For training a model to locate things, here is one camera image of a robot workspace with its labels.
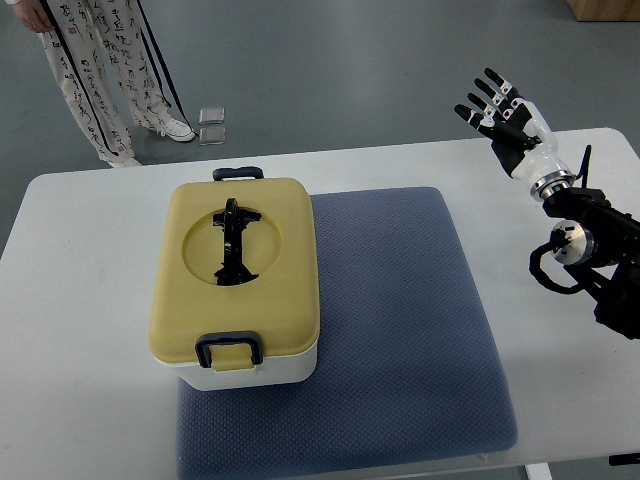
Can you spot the yellow storage box lid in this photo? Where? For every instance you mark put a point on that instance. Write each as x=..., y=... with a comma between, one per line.
x=238, y=265

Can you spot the upper clear plastic box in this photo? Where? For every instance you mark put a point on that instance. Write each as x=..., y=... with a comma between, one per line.
x=211, y=115

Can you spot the white storage box base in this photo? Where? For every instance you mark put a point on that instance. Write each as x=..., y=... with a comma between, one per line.
x=232, y=368

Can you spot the black table edge clamp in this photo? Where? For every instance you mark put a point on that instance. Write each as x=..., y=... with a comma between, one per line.
x=624, y=459

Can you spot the clear plastic box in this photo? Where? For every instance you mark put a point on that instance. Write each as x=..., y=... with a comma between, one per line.
x=211, y=115
x=212, y=135

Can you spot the white table leg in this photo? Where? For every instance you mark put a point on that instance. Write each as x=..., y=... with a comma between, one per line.
x=538, y=471

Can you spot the wooden furniture corner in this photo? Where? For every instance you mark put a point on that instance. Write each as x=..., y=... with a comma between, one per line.
x=605, y=10

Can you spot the blue textured mat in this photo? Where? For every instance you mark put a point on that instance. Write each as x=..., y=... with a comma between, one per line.
x=407, y=369

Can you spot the person in patterned trousers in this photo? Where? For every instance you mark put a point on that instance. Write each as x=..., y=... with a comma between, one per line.
x=79, y=38

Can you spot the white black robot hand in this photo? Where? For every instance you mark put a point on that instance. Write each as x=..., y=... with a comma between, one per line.
x=521, y=139

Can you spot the lower clear plastic box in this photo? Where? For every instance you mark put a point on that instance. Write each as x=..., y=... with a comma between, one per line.
x=212, y=135

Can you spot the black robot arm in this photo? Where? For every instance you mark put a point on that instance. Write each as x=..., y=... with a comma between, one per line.
x=597, y=245

